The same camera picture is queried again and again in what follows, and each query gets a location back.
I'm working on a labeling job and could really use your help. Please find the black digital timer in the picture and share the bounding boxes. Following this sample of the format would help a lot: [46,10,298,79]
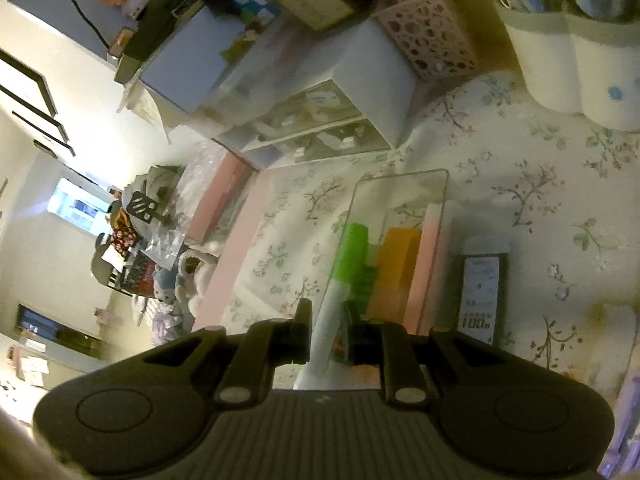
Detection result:
[459,237,512,347]

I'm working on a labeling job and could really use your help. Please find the white drawer organizer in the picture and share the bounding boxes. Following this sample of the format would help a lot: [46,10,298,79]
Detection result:
[200,24,422,163]

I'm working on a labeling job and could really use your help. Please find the white plush doll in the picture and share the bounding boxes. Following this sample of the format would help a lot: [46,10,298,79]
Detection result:
[150,252,218,333]

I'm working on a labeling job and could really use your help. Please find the black wall shelves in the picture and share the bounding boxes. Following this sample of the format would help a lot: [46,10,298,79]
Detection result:
[0,49,77,162]

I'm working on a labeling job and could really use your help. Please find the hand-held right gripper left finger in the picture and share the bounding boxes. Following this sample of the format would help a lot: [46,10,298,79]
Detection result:
[125,298,314,406]

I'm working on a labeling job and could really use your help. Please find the black slotted spatula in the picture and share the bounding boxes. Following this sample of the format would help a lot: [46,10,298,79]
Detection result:
[126,191,172,225]

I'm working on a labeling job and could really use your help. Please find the green-capped white marker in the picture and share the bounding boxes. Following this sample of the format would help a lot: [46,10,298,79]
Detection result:
[294,222,369,392]

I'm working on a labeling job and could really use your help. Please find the clear plastic drawer box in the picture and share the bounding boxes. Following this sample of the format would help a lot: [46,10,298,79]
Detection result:
[320,168,449,361]

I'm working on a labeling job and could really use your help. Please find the bright window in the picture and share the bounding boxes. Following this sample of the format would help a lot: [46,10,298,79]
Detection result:
[49,176,115,235]

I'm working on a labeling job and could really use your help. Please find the pink perforated pen basket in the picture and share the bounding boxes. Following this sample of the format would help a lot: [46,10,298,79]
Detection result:
[374,0,479,82]

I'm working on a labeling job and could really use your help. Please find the small yellow box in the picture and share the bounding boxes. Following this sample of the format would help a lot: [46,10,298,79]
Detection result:
[109,26,137,57]

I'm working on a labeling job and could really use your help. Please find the small clear drawer unit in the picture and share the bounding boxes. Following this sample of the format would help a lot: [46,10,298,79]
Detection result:
[200,25,346,128]

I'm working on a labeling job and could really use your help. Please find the white storage box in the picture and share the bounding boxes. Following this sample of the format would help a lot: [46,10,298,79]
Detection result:
[139,7,242,116]

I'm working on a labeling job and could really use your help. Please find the white fabric storage basket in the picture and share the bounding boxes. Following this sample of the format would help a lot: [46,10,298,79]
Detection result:
[492,0,640,133]

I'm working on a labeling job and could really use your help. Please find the dark green box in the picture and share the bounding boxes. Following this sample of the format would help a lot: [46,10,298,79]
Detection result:
[114,0,201,85]

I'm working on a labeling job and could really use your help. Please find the pink flat box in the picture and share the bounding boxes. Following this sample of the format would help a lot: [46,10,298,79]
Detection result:
[184,152,257,245]

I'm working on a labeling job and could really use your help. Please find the labelled square plant pot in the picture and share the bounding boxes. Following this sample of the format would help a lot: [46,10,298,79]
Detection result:
[276,0,357,32]

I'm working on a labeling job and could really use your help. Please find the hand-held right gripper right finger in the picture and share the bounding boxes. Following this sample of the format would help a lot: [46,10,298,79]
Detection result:
[347,320,532,406]

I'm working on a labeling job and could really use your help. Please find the clear plastic wrap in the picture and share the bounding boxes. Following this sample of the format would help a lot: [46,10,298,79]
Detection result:
[172,137,228,203]

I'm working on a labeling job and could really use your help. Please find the black power cable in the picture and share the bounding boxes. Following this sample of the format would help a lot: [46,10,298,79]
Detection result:
[32,0,112,53]

